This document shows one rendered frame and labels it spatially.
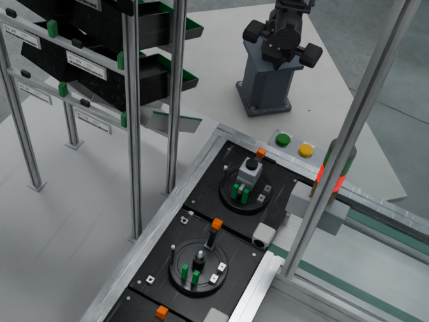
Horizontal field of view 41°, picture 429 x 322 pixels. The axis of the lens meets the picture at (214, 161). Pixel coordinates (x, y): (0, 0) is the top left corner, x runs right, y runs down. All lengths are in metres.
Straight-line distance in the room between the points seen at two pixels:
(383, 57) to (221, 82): 1.10
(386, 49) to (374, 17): 2.92
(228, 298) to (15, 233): 0.59
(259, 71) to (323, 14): 2.04
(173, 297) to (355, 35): 2.53
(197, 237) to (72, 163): 0.46
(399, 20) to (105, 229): 1.00
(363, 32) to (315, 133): 1.87
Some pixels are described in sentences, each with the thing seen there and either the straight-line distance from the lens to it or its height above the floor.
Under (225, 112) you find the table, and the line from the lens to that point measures 1.81.
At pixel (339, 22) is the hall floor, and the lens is 3.64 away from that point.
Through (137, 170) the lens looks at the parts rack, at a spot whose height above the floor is 1.18.
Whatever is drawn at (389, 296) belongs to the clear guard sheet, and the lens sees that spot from 1.32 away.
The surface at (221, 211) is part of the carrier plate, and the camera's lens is 1.46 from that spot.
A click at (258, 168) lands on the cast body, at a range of 1.40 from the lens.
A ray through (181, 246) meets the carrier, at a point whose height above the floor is 0.99.
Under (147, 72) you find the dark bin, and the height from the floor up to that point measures 1.22.
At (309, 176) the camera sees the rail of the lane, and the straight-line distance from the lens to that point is 1.58.
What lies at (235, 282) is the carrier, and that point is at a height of 0.97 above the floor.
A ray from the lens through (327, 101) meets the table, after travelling 1.92.
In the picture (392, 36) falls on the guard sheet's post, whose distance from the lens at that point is 0.83.
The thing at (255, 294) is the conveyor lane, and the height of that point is 0.95.
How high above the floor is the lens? 2.21
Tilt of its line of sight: 53 degrees down
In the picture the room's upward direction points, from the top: 9 degrees clockwise
